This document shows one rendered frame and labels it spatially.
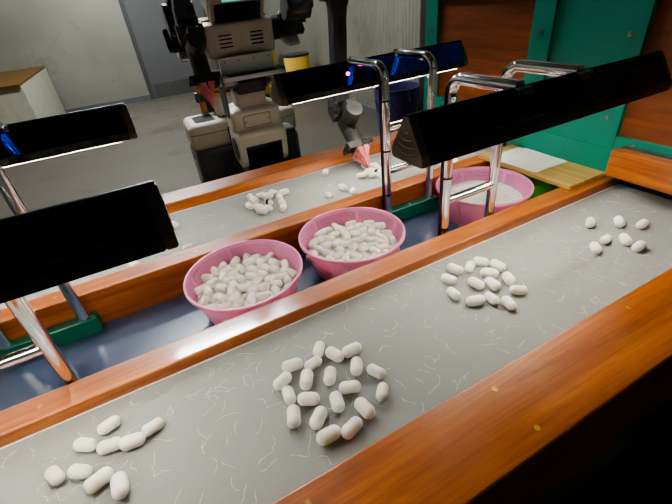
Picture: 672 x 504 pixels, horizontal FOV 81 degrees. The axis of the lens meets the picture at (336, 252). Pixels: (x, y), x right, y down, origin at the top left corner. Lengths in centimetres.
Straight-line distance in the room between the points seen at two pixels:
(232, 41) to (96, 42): 647
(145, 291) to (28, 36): 737
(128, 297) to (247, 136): 98
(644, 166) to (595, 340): 60
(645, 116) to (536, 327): 70
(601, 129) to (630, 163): 15
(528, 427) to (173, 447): 50
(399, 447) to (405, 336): 23
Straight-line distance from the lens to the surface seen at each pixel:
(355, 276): 84
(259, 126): 186
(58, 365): 81
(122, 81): 822
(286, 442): 63
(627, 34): 131
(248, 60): 178
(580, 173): 133
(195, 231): 120
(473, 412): 62
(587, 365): 73
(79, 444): 74
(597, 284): 94
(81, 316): 105
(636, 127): 133
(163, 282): 104
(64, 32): 820
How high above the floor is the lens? 127
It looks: 33 degrees down
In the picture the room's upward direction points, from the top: 7 degrees counter-clockwise
